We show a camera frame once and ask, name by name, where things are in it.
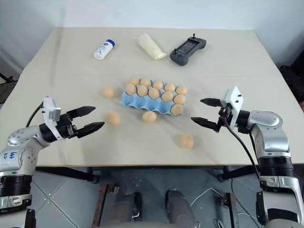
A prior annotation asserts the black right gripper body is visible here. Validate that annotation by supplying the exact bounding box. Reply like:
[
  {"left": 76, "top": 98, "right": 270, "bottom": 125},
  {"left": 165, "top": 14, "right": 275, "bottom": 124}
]
[{"left": 213, "top": 104, "right": 235, "bottom": 133}]

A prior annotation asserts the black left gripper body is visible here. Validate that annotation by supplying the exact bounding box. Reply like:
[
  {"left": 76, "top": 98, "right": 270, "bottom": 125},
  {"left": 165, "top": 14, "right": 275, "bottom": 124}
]
[{"left": 56, "top": 112, "right": 79, "bottom": 141}]

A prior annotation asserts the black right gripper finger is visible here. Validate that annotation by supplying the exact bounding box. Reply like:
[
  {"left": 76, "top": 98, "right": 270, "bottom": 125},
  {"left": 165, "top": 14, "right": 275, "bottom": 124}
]
[
  {"left": 199, "top": 97, "right": 223, "bottom": 108},
  {"left": 190, "top": 116, "right": 218, "bottom": 131}
]

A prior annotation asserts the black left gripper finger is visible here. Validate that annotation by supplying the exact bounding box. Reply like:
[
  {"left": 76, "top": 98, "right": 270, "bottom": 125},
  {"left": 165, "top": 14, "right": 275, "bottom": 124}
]
[
  {"left": 67, "top": 106, "right": 97, "bottom": 119},
  {"left": 76, "top": 121, "right": 105, "bottom": 139}
]

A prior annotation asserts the blue egg tray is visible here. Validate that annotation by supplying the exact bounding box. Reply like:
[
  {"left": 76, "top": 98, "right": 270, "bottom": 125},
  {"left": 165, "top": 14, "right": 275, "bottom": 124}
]
[{"left": 118, "top": 78, "right": 188, "bottom": 118}]

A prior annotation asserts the dark grey handheld controller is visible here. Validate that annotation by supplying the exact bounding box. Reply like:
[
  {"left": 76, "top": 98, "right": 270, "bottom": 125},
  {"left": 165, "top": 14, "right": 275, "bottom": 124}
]
[{"left": 169, "top": 33, "right": 207, "bottom": 66}]

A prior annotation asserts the white plastic bottle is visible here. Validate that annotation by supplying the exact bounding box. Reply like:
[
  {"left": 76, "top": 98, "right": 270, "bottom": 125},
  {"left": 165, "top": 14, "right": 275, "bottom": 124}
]
[{"left": 93, "top": 39, "right": 116, "bottom": 60}]

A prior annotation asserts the black tripod stand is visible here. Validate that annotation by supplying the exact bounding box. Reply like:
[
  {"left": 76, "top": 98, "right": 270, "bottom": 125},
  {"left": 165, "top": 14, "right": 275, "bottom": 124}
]
[{"left": 0, "top": 71, "right": 16, "bottom": 105}]

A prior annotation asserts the rusty metal bar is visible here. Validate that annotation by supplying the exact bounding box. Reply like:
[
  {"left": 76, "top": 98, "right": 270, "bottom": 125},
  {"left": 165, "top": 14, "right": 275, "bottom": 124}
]
[
  {"left": 92, "top": 183, "right": 116, "bottom": 228},
  {"left": 222, "top": 192, "right": 239, "bottom": 228}
]

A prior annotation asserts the black equipment case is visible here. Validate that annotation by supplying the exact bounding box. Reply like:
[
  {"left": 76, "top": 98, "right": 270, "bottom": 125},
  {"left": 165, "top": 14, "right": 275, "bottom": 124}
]
[{"left": 279, "top": 51, "right": 304, "bottom": 102}]

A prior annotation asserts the clear bag of white powder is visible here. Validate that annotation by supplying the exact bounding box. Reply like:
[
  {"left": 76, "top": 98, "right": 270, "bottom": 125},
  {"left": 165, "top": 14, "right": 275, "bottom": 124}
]
[{"left": 133, "top": 33, "right": 167, "bottom": 61}]

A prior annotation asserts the dark rounded robot leg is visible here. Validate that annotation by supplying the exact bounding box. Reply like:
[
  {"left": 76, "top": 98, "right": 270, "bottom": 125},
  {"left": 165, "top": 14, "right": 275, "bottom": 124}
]
[
  {"left": 110, "top": 191, "right": 143, "bottom": 228},
  {"left": 165, "top": 189, "right": 200, "bottom": 228}
]

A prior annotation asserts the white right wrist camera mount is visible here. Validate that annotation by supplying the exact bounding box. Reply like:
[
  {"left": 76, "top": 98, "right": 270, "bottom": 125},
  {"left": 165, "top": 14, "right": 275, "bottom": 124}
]
[{"left": 219, "top": 86, "right": 245, "bottom": 126}]

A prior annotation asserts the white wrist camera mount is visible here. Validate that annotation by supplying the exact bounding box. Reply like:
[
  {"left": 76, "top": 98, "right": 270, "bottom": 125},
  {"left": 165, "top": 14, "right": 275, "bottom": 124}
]
[
  {"left": 42, "top": 96, "right": 63, "bottom": 141},
  {"left": 219, "top": 86, "right": 245, "bottom": 126}
]

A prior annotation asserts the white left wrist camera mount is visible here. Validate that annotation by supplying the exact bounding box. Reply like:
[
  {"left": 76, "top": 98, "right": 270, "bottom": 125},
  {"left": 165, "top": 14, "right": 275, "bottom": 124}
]
[{"left": 42, "top": 96, "right": 63, "bottom": 141}]

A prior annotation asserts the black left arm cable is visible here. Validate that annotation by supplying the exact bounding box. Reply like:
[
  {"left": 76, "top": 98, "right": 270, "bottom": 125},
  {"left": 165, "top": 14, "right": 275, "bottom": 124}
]
[{"left": 25, "top": 104, "right": 46, "bottom": 128}]

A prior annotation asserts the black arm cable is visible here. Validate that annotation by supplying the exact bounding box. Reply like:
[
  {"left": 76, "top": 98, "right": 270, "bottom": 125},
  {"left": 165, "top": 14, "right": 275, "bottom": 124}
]
[
  {"left": 222, "top": 113, "right": 262, "bottom": 188},
  {"left": 25, "top": 104, "right": 46, "bottom": 128}
]

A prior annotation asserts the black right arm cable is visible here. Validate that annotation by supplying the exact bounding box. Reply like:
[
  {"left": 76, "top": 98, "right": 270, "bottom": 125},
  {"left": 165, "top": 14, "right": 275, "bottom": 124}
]
[{"left": 222, "top": 113, "right": 262, "bottom": 188}]

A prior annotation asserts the black table frame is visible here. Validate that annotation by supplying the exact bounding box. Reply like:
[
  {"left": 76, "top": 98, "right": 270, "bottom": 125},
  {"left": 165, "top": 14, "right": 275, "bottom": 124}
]
[{"left": 35, "top": 165, "right": 258, "bottom": 185}]

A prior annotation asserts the white floor cable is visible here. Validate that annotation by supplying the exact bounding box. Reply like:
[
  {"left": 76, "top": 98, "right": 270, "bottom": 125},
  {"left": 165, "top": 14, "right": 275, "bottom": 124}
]
[{"left": 190, "top": 187, "right": 225, "bottom": 228}]

